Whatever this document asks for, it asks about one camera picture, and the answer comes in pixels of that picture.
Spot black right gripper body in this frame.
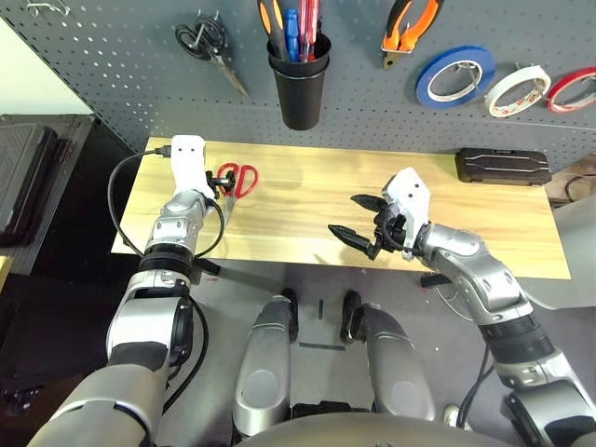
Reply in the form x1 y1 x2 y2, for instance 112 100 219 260
372 204 411 255

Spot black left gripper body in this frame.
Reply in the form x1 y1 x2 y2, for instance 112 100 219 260
204 169 224 199

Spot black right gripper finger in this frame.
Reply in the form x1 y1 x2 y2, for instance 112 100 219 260
328 223 379 261
350 194 387 214

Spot red handled scissors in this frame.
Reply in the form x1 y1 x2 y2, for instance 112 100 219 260
216 162 259 224

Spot white tape roll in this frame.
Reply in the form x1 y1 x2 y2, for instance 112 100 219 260
483 64 553 119

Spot orange black screwdriver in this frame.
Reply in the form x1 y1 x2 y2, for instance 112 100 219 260
257 0 286 61

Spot orange black pliers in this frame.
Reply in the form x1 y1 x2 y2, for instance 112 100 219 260
380 0 446 70

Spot grey metal pegboard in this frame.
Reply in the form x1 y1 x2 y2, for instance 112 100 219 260
0 0 596 173

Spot black robot right foot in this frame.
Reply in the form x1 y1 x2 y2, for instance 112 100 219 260
340 290 365 344

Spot black robot foot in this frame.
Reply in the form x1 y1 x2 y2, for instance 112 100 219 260
340 290 365 344
280 287 299 344

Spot black robot left foot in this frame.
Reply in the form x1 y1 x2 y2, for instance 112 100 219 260
280 287 299 344

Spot black plastic cup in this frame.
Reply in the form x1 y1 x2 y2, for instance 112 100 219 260
268 55 331 131
265 32 332 78

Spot blue tape roll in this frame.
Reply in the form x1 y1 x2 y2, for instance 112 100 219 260
414 45 498 111

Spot black tool case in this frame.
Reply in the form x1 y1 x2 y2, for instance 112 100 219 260
454 147 553 187

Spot silver robot right leg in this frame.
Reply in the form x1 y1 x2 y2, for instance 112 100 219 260
358 303 437 423

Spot silver robot leg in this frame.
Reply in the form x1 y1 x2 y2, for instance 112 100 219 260
358 303 437 423
232 295 292 437

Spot silver robot left leg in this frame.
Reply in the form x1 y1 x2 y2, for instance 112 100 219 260
232 295 292 437

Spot red transparent screwdriver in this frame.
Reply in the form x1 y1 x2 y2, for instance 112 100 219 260
297 0 321 64

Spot black aluminium flight case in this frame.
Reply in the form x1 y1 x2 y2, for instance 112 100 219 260
0 114 97 276

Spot grey robot torso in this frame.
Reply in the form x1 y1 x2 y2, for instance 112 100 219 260
241 409 527 447

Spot red tape roll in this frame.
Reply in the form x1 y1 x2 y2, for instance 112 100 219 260
545 66 596 115

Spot black wheeled case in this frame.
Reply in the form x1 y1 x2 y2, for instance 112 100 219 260
0 274 136 415

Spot yellow board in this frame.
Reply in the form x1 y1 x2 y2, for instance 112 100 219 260
0 254 15 290

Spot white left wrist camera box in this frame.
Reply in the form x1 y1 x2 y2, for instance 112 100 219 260
168 134 215 199

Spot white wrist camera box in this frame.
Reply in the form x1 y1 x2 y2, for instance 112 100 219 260
168 134 215 199
381 167 430 248

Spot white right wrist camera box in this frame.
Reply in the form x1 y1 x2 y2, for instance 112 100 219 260
381 167 430 248

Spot black table frame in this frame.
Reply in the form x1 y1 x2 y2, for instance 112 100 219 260
193 258 448 292

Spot white floor cables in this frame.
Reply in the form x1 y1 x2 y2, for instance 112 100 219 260
437 283 471 318

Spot black handled scissors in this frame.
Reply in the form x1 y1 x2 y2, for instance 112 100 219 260
174 16 251 98

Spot blue handled screwdriver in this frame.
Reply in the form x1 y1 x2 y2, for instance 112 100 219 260
284 7 300 64

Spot black background cable loop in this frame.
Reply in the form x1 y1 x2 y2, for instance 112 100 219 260
565 174 596 204

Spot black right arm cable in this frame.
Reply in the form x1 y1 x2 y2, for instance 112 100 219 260
458 344 497 429

